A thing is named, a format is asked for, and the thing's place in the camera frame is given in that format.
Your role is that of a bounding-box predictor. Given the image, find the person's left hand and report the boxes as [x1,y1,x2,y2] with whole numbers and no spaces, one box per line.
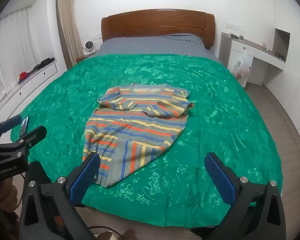
[0,184,19,214]

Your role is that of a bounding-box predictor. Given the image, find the grey striped bed sheet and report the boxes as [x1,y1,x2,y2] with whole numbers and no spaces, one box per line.
[94,34,220,63]

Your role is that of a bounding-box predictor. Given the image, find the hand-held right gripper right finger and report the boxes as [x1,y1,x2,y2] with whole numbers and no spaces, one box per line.
[204,152,287,240]

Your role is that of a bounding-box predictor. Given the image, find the striped knit sweater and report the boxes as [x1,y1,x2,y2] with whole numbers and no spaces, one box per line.
[82,84,194,188]

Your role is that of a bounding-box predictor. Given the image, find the green floral blanket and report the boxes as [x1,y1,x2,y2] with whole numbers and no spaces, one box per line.
[10,54,283,228]

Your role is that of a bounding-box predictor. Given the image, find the black cable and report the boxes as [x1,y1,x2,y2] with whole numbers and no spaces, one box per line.
[87,226,120,240]

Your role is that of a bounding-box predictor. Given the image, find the black clothes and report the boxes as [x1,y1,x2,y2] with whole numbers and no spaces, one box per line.
[31,58,55,72]

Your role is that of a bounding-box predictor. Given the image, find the white desk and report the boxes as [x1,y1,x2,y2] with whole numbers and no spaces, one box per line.
[219,32,287,88]

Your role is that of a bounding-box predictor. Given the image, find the white drawer cabinet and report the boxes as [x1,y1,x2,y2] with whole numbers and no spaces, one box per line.
[0,59,58,140]

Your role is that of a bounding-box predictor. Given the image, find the wooden nightstand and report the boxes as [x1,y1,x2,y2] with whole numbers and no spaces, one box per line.
[76,54,97,64]

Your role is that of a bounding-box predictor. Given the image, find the white sheer curtain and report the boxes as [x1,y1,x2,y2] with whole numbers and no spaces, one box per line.
[0,5,40,93]

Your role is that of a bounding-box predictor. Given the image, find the white wardrobe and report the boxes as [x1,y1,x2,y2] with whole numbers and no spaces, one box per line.
[272,0,300,155]

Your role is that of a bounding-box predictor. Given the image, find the white plastic bag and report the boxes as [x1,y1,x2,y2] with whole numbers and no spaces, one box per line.
[232,50,252,80]

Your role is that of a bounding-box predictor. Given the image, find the wooden headboard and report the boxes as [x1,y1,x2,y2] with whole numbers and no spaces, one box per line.
[101,9,215,49]

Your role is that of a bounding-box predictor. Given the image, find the beige curtain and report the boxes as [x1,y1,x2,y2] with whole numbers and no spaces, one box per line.
[55,0,83,69]

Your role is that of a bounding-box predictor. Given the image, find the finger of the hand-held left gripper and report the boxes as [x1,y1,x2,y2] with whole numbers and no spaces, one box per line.
[0,115,23,142]
[14,125,48,151]

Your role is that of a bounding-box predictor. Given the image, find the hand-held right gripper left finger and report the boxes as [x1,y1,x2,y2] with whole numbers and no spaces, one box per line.
[20,152,101,240]

